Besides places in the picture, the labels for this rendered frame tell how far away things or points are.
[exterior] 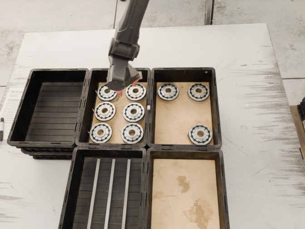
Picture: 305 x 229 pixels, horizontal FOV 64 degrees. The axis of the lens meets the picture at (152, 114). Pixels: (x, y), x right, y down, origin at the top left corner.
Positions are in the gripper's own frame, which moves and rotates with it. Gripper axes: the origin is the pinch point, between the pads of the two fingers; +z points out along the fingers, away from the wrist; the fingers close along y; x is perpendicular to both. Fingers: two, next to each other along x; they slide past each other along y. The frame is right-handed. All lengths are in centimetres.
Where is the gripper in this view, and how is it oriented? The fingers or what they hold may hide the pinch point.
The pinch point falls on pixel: (126, 89)
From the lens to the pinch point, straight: 96.1
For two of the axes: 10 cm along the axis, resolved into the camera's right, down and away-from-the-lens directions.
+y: 7.5, -6.1, 2.5
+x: -6.6, -6.6, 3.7
